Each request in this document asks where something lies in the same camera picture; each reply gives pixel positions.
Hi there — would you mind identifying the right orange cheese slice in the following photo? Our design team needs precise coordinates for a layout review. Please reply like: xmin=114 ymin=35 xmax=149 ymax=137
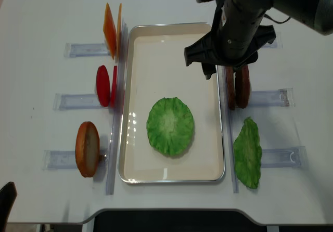
xmin=116 ymin=3 xmax=122 ymax=61

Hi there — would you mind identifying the black object bottom left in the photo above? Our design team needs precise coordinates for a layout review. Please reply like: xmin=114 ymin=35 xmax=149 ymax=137
xmin=0 ymin=182 xmax=17 ymax=231

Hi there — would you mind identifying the rear brown meat patty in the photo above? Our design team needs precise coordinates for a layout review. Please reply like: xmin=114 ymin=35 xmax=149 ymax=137
xmin=225 ymin=67 xmax=236 ymax=110

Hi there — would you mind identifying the front brown meat patty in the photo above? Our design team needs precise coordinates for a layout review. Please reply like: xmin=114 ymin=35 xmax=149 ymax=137
xmin=235 ymin=65 xmax=250 ymax=109

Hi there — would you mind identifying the red tomato slice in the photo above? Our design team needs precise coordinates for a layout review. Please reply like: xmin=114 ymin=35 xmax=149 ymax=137
xmin=110 ymin=66 xmax=117 ymax=108
xmin=96 ymin=65 xmax=110 ymax=107

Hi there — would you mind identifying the rear red tomato slice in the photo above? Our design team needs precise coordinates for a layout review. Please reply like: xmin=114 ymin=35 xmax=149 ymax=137
xmin=110 ymin=66 xmax=117 ymax=108

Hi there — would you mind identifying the front red tomato slice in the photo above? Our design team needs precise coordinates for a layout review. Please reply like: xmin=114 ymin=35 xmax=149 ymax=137
xmin=96 ymin=65 xmax=110 ymax=107

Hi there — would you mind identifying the green lettuce leaf in holder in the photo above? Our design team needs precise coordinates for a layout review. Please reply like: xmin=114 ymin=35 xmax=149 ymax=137
xmin=233 ymin=117 xmax=262 ymax=189

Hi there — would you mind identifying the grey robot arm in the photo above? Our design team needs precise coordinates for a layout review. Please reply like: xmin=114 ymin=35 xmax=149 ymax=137
xmin=184 ymin=0 xmax=332 ymax=79

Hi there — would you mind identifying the clear acrylic holder left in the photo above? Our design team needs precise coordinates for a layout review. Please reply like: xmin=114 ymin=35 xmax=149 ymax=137
xmin=43 ymin=21 xmax=129 ymax=195

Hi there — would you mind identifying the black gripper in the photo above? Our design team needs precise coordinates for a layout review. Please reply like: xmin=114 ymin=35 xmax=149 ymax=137
xmin=184 ymin=0 xmax=276 ymax=80

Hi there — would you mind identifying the clear acrylic holder right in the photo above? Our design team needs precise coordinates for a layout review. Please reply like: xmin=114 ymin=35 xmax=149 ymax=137
xmin=215 ymin=31 xmax=306 ymax=194

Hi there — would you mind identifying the clear acrylic holder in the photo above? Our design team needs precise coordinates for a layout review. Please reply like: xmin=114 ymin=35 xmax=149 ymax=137
xmin=43 ymin=21 xmax=129 ymax=195
xmin=215 ymin=31 xmax=306 ymax=194

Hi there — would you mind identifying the white rectangular tray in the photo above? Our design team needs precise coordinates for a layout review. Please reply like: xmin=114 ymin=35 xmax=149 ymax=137
xmin=119 ymin=23 xmax=225 ymax=184

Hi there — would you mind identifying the orange cheese slice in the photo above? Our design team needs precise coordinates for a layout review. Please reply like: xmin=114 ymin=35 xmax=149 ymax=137
xmin=116 ymin=3 xmax=122 ymax=61
xmin=103 ymin=3 xmax=117 ymax=59

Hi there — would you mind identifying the left orange cheese slice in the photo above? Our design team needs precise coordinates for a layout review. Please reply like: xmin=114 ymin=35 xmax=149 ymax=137
xmin=103 ymin=3 xmax=117 ymax=59

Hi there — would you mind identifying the brown meat patty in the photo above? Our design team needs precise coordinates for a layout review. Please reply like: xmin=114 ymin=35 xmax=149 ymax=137
xmin=235 ymin=65 xmax=250 ymax=109
xmin=225 ymin=67 xmax=236 ymax=110

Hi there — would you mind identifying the green lettuce leaf picked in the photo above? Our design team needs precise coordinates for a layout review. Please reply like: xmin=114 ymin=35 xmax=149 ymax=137
xmin=146 ymin=97 xmax=194 ymax=157

